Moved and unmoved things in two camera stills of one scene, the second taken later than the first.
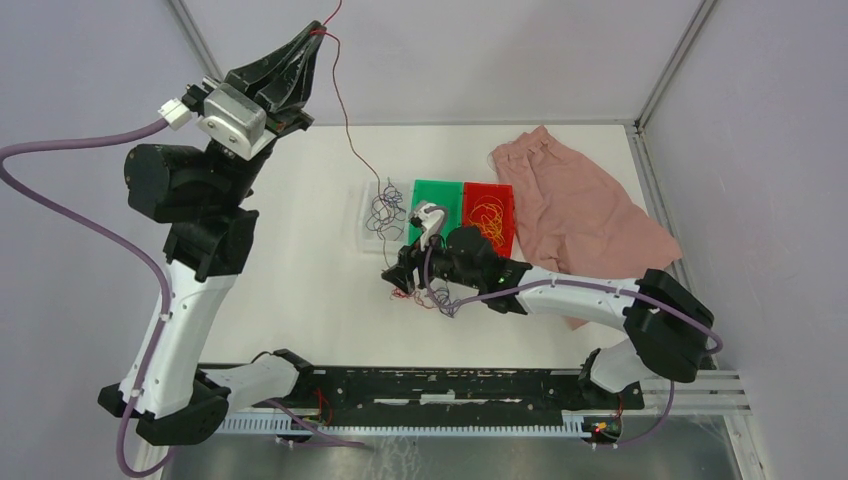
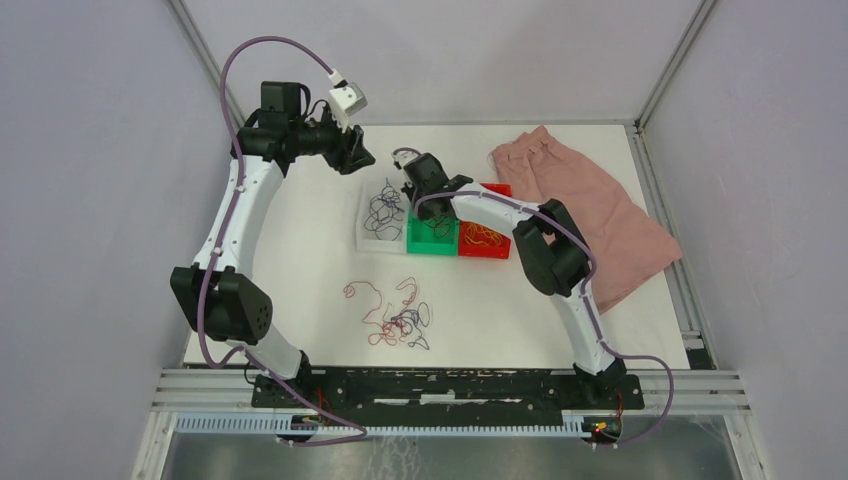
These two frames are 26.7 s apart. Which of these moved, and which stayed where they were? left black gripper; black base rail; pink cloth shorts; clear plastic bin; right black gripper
Moved: left black gripper; right black gripper
Stayed: clear plastic bin; pink cloth shorts; black base rail
